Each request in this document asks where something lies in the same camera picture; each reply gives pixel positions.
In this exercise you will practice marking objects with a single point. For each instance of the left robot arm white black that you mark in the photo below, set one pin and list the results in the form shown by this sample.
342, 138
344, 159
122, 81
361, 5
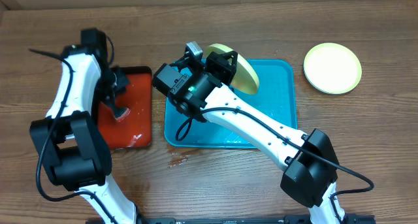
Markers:
74, 159

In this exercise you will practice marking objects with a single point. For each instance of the yellow plate top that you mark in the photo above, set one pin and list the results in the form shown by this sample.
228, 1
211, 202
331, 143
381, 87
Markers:
332, 68

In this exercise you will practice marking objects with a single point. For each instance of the red water tray black rim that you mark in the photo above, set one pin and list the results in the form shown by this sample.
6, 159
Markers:
134, 130

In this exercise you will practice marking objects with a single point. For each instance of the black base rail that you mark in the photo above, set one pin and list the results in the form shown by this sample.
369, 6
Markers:
298, 219

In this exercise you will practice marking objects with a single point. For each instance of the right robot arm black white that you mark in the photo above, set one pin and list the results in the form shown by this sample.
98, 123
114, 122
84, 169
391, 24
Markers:
200, 89

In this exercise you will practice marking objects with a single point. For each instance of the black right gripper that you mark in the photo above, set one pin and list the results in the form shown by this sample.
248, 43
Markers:
223, 61

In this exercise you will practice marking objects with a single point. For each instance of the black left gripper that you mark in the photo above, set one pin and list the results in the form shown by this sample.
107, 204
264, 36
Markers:
123, 81

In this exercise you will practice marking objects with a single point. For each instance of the teal plastic tray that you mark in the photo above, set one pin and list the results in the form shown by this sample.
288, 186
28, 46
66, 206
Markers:
275, 98

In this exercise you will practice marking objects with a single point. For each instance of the yellow plate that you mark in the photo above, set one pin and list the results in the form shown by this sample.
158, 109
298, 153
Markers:
332, 68
245, 78

